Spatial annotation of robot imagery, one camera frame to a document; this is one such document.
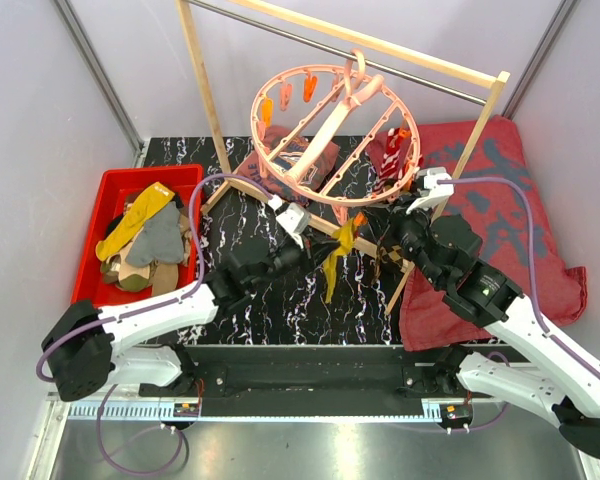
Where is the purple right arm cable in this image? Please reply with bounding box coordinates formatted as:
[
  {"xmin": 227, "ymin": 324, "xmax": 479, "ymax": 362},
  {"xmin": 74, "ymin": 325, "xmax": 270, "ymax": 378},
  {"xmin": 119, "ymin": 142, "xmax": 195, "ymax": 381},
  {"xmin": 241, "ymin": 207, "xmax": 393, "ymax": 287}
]
[{"xmin": 437, "ymin": 177, "xmax": 600, "ymax": 394}]

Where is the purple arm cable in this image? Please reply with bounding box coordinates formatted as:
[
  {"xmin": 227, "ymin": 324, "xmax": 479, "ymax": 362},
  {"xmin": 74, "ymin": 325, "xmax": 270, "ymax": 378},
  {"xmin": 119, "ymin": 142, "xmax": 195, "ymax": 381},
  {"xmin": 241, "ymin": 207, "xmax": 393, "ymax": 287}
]
[
  {"xmin": 35, "ymin": 174, "xmax": 281, "ymax": 474},
  {"xmin": 437, "ymin": 177, "xmax": 600, "ymax": 394}
]

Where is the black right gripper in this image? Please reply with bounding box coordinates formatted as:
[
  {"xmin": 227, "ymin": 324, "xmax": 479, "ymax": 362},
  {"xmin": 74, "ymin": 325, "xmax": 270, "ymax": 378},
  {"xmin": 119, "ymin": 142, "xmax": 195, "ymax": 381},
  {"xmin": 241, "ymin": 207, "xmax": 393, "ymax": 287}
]
[{"xmin": 363, "ymin": 192, "xmax": 445, "ymax": 288}]

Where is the folded pink printed shirt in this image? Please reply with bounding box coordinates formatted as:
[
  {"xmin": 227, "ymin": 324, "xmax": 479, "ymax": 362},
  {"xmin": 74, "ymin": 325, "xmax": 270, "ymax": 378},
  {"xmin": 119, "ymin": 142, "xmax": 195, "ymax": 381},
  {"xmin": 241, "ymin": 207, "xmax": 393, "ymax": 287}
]
[{"xmin": 237, "ymin": 125, "xmax": 340, "ymax": 206}]

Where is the red white striped sock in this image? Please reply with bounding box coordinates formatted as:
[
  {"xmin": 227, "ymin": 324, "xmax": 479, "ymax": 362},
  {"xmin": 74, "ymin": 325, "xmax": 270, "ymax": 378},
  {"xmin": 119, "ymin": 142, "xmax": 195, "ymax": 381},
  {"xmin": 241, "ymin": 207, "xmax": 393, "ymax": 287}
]
[{"xmin": 374, "ymin": 127, "xmax": 411, "ymax": 193}]

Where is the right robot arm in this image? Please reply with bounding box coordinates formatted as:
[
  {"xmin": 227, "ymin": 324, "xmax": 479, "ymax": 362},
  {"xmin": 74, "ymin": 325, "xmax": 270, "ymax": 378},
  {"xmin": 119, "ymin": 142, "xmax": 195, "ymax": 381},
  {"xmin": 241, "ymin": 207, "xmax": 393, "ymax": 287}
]
[{"xmin": 363, "ymin": 207, "xmax": 600, "ymax": 459}]

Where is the yellow sock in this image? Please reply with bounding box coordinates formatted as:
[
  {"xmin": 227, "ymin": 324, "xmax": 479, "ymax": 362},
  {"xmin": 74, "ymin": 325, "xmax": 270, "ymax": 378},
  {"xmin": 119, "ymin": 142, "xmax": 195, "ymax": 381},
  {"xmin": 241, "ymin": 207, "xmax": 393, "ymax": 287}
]
[
  {"xmin": 322, "ymin": 218, "xmax": 359, "ymax": 304},
  {"xmin": 95, "ymin": 182, "xmax": 175, "ymax": 261}
]

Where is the red plastic bin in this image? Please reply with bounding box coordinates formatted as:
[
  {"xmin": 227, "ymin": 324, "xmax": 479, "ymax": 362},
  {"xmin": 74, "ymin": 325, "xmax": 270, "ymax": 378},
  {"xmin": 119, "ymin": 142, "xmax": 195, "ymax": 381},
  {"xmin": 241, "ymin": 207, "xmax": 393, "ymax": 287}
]
[{"xmin": 71, "ymin": 164, "xmax": 205, "ymax": 307}]

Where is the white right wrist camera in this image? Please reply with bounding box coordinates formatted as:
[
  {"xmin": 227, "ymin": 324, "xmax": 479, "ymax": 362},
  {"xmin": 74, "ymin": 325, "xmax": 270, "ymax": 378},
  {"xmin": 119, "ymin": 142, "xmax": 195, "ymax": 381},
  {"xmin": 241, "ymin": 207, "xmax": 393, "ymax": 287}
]
[{"xmin": 406, "ymin": 167, "xmax": 454, "ymax": 215}]

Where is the pink round clip hanger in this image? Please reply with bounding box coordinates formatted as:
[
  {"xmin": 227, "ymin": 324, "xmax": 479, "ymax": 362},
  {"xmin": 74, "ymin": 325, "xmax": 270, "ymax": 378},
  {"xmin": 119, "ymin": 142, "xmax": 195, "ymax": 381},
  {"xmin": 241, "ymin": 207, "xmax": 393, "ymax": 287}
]
[{"xmin": 250, "ymin": 48, "xmax": 421, "ymax": 213}]

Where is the red blue patterned cloth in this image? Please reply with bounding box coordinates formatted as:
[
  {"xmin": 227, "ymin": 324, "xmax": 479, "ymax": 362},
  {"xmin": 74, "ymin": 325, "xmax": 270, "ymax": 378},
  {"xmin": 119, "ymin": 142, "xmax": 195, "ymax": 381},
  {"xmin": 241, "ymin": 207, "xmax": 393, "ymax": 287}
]
[{"xmin": 399, "ymin": 116, "xmax": 587, "ymax": 351}]

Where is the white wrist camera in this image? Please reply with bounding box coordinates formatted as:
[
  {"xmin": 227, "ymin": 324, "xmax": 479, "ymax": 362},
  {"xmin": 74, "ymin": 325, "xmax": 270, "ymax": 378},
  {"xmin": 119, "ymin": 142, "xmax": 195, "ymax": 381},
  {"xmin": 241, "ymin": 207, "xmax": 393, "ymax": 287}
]
[
  {"xmin": 267, "ymin": 195, "xmax": 310, "ymax": 235},
  {"xmin": 406, "ymin": 167, "xmax": 454, "ymax": 215}
]

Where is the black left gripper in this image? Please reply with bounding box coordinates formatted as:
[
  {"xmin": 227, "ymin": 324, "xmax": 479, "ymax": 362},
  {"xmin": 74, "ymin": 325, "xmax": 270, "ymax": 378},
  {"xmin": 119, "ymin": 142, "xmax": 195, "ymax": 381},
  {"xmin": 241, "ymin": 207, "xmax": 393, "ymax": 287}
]
[{"xmin": 249, "ymin": 229, "xmax": 340, "ymax": 293}]

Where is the orange clothespin front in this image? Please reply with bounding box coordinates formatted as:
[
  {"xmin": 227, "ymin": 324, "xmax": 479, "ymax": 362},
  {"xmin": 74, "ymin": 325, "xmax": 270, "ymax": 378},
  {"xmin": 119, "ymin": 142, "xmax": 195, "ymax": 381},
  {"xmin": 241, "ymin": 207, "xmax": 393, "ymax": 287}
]
[{"xmin": 353, "ymin": 212, "xmax": 368, "ymax": 230}]

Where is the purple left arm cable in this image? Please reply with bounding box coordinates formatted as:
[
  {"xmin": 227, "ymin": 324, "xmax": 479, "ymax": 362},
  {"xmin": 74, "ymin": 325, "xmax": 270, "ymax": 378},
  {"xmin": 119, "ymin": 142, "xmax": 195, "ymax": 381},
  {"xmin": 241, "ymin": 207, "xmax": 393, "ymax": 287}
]
[{"xmin": 35, "ymin": 174, "xmax": 281, "ymax": 474}]

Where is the pink clothespin front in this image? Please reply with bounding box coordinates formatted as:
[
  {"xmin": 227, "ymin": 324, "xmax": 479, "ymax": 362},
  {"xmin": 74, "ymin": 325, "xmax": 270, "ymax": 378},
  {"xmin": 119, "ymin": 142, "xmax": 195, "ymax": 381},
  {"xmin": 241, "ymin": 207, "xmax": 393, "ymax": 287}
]
[{"xmin": 334, "ymin": 208, "xmax": 349, "ymax": 225}]

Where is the wooden drying rack frame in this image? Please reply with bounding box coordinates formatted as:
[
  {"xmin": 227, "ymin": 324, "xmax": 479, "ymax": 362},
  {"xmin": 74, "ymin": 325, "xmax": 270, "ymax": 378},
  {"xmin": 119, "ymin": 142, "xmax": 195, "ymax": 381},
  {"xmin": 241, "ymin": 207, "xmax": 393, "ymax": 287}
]
[{"xmin": 175, "ymin": 0, "xmax": 511, "ymax": 316}]

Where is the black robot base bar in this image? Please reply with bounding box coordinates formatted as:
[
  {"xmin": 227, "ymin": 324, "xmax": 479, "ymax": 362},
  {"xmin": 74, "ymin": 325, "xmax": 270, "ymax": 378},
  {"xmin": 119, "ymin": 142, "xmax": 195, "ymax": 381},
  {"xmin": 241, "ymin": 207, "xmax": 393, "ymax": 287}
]
[{"xmin": 139, "ymin": 345, "xmax": 466, "ymax": 398}]

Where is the grey sock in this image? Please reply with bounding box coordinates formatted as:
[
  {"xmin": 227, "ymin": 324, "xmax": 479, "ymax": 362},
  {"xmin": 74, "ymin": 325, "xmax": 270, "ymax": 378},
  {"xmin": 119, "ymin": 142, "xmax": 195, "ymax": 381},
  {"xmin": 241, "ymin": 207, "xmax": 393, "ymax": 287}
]
[{"xmin": 126, "ymin": 202, "xmax": 184, "ymax": 268}]

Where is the beige olive sock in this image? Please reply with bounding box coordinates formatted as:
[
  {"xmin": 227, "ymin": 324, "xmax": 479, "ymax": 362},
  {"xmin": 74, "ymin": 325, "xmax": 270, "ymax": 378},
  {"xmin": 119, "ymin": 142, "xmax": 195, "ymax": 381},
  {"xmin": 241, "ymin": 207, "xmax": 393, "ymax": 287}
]
[{"xmin": 100, "ymin": 257, "xmax": 179, "ymax": 297}]

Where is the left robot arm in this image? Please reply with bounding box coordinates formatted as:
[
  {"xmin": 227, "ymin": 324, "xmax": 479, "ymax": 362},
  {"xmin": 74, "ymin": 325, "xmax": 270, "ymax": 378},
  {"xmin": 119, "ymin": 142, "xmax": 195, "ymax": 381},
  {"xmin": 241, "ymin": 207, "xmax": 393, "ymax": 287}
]
[{"xmin": 36, "ymin": 234, "xmax": 340, "ymax": 402}]

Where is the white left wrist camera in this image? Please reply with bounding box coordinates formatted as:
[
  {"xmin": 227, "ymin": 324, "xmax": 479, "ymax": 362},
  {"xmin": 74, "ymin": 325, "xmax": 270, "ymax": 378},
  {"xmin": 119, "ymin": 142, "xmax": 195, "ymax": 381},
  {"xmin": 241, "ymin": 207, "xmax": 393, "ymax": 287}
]
[{"xmin": 267, "ymin": 195, "xmax": 310, "ymax": 235}]

